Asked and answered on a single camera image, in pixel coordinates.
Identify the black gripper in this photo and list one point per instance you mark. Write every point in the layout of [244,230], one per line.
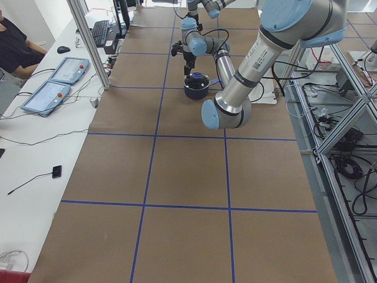
[188,58]

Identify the glass lid with blue knob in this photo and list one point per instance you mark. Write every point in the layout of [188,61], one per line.
[197,81]

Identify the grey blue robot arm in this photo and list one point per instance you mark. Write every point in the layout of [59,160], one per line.
[212,8]
[282,25]

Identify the black keyboard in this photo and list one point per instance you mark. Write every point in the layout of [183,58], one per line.
[99,32]

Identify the small metal cylinder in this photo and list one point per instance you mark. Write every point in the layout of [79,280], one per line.
[94,101]

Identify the far blue teach pendant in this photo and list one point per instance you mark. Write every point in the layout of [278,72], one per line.
[70,70]

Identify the blue teach pendant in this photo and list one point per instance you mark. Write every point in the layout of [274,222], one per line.
[46,98]
[70,70]

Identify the black computer mouse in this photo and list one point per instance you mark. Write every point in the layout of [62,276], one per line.
[63,49]

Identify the near blue teach pendant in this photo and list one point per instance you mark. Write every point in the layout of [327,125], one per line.
[46,98]

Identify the small black box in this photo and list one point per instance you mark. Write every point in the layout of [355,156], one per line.
[56,171]

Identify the person in black shirt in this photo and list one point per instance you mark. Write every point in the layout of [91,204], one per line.
[19,55]

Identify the dark pot with blue handle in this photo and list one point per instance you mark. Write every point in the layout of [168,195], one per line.
[199,94]

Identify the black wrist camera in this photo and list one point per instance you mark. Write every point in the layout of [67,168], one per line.
[176,48]

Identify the white metal base plate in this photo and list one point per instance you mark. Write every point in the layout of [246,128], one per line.
[264,93]

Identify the aluminium frame post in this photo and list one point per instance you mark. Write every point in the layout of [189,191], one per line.
[81,23]

